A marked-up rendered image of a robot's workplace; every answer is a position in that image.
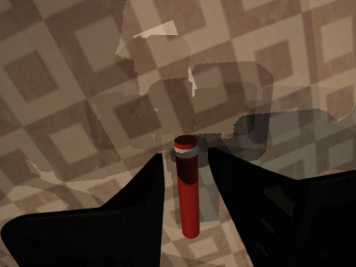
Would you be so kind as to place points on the red peg with white band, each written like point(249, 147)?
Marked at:
point(186, 155)

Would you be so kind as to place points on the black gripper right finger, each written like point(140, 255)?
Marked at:
point(273, 213)

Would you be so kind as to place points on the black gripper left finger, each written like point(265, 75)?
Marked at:
point(127, 227)

